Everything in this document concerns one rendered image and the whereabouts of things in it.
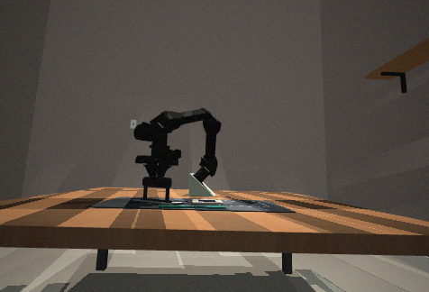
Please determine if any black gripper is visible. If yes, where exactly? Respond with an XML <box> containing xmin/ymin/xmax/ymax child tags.
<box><xmin>135</xmin><ymin>142</ymin><xmax>178</xmax><ymax>184</ymax></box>

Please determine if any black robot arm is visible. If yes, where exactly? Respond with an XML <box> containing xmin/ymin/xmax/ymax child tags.
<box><xmin>133</xmin><ymin>108</ymin><xmax>221</xmax><ymax>184</ymax></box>

